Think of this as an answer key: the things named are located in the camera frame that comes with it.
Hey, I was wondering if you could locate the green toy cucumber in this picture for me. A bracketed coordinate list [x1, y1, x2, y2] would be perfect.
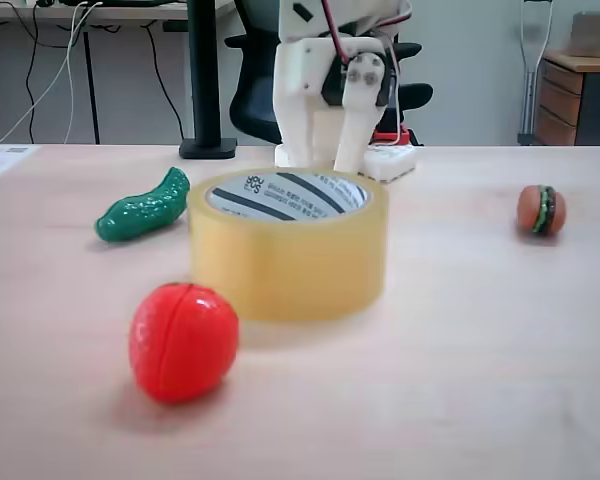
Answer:
[94, 167, 191, 245]

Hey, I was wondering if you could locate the red table clamp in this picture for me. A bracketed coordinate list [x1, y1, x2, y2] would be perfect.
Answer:
[372, 124, 411, 147]

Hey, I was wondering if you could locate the black office chair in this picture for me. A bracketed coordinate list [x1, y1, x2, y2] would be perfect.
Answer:
[223, 0, 434, 149]

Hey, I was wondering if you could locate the black pole stand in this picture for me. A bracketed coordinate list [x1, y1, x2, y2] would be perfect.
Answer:
[178, 0, 239, 160]

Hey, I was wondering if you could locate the clear packing tape roll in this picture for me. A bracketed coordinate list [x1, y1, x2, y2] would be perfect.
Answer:
[186, 167, 390, 322]

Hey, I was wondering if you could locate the grey metal crutch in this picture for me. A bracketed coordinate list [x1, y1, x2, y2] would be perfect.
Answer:
[517, 0, 556, 146]

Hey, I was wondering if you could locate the toy hamburger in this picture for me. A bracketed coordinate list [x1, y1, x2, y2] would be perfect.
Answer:
[517, 183, 567, 236]

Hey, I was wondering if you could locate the wooden drawer cabinet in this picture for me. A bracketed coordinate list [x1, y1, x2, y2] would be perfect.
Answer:
[534, 49, 600, 147]

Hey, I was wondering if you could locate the brown cardboard box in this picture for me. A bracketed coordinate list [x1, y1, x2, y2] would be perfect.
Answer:
[567, 12, 600, 59]

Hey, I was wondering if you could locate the red toy strawberry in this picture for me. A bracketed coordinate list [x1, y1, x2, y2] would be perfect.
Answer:
[128, 282, 240, 405]

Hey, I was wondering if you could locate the grey background desk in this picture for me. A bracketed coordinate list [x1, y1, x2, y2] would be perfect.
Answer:
[0, 0, 231, 146]

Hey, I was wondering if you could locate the white printed paper sheet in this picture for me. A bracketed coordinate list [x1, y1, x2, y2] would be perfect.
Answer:
[0, 144, 41, 179]

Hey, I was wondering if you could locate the white perforated base plate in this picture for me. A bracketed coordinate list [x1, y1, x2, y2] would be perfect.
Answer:
[357, 144, 419, 185]

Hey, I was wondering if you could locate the black hanging cable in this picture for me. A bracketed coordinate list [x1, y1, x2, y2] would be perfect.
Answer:
[9, 0, 56, 145]
[99, 22, 187, 144]

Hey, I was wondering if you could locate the white hanging cable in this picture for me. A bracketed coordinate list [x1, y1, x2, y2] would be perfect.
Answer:
[0, 0, 105, 145]

